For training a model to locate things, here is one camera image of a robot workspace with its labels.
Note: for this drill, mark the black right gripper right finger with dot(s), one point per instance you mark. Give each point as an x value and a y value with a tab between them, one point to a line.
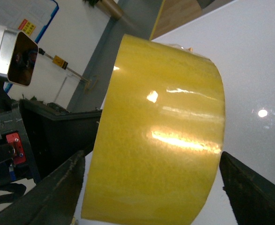
251	196

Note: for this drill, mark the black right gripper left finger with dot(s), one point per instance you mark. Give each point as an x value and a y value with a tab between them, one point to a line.
52	201

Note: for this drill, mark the yellow tape roll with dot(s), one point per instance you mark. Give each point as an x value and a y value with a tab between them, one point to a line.
159	139

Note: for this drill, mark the black left robot gripper assembly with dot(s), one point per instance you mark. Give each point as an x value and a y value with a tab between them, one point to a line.
35	139

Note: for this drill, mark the silver camera box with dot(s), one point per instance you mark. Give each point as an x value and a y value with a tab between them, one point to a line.
18	54

